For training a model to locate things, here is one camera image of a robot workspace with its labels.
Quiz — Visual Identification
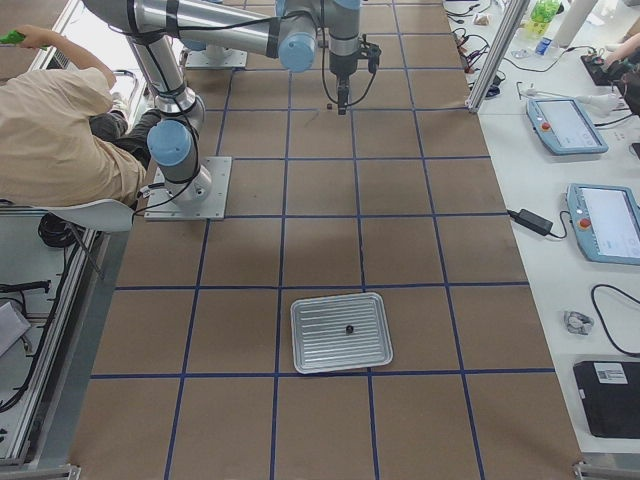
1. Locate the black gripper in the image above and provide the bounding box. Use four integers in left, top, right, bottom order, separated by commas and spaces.
329, 49, 360, 115

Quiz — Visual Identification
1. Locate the silver metal tray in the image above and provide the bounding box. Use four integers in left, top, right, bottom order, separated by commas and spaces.
290, 292, 394, 375

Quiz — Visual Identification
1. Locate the far blue teach pendant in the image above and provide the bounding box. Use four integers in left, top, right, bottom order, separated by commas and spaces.
526, 98, 609, 156

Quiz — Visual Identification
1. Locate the blue teach pendant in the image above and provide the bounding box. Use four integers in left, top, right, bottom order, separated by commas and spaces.
526, 98, 609, 156
566, 183, 639, 266

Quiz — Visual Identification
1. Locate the black power adapter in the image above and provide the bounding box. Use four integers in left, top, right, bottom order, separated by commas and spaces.
507, 209, 553, 236

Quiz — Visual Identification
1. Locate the white chair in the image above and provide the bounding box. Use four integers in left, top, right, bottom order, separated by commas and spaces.
44, 198, 136, 280

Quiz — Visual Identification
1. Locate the person in beige shirt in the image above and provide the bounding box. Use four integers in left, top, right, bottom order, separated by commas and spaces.
1, 25, 162, 207

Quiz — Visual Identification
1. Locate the near blue teach pendant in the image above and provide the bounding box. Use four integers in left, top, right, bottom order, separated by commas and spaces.
566, 183, 639, 266

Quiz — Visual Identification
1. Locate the brown paper mat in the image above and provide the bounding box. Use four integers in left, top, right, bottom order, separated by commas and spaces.
70, 1, 579, 479

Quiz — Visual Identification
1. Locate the black laptop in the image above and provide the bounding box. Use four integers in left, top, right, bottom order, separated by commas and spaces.
573, 361, 639, 439

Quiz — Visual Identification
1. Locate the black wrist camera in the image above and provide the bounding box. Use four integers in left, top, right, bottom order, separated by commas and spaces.
360, 34, 381, 76

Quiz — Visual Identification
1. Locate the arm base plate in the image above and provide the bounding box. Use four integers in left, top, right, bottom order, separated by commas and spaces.
143, 156, 232, 221
184, 46, 248, 70

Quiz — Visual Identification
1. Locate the aluminium frame post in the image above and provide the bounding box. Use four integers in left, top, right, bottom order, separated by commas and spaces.
466, 0, 529, 113

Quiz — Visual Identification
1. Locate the green handled grabber tool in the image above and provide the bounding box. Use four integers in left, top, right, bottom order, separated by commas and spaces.
1, 25, 54, 49

